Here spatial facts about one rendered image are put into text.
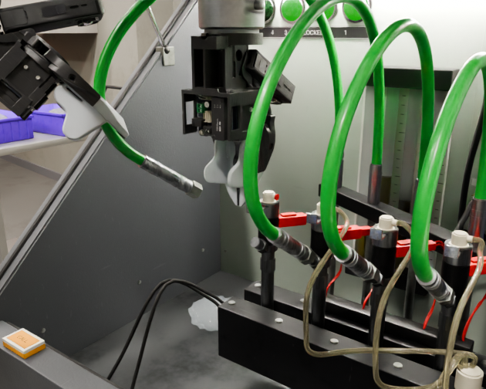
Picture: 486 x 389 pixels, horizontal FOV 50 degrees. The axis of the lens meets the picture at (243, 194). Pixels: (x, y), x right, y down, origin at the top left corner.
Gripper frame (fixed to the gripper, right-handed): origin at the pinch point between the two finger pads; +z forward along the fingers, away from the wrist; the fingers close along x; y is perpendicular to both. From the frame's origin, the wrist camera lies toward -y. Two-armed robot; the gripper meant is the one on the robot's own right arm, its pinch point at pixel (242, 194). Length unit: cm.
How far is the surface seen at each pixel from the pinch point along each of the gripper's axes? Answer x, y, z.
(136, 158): -10.0, 8.7, -5.1
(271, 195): 3.0, -2.1, 0.1
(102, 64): -11.3, 11.8, -16.6
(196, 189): -6.7, 1.5, 0.2
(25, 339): -19.4, 21.3, 17.9
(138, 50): -203, -169, -9
